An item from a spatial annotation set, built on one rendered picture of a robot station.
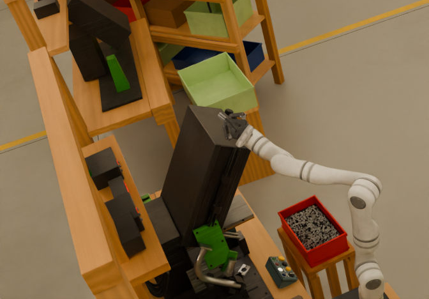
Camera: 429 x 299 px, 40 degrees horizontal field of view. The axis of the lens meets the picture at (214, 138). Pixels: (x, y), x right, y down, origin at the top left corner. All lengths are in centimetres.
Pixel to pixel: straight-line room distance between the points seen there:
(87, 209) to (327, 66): 416
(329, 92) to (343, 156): 87
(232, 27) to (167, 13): 76
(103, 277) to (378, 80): 409
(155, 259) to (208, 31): 325
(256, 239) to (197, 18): 262
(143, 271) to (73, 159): 45
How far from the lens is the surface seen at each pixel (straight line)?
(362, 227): 211
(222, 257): 265
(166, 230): 266
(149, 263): 213
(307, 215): 302
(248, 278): 281
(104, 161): 253
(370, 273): 231
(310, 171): 209
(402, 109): 504
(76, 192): 189
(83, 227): 175
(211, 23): 505
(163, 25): 555
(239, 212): 277
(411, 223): 413
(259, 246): 291
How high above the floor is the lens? 304
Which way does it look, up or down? 36 degrees down
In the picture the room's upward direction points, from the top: 18 degrees counter-clockwise
